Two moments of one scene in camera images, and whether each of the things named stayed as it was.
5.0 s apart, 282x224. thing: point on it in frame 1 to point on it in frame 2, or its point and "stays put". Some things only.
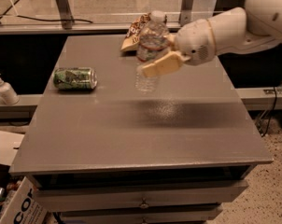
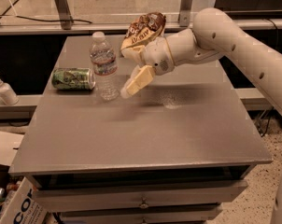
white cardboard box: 27,206 stays put
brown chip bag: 133,33 stays put
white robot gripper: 193,41 to 156,55
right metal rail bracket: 186,11 stays put
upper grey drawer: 133,197 stays put
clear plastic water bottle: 154,42 to 105,66
